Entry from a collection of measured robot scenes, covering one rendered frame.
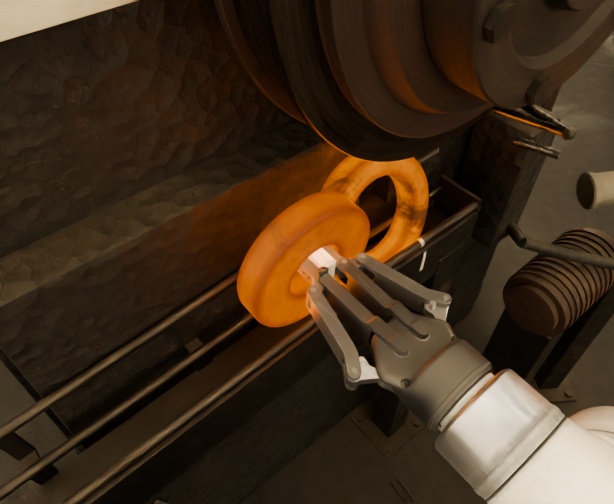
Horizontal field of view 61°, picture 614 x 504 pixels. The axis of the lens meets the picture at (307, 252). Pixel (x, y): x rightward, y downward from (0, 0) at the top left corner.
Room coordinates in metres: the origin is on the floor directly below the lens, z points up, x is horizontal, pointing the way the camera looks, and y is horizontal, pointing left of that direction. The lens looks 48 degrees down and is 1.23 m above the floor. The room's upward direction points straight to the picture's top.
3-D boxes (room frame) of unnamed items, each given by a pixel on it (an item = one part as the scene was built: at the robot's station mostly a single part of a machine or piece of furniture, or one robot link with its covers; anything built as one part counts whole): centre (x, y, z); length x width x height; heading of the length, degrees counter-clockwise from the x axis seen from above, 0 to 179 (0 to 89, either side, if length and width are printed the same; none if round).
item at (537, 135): (0.66, -0.31, 0.68); 0.11 x 0.08 x 0.24; 40
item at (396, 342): (0.27, -0.05, 0.84); 0.11 x 0.01 x 0.04; 42
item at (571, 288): (0.61, -0.48, 0.27); 0.22 x 0.13 x 0.53; 130
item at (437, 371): (0.23, -0.10, 0.83); 0.09 x 0.08 x 0.07; 40
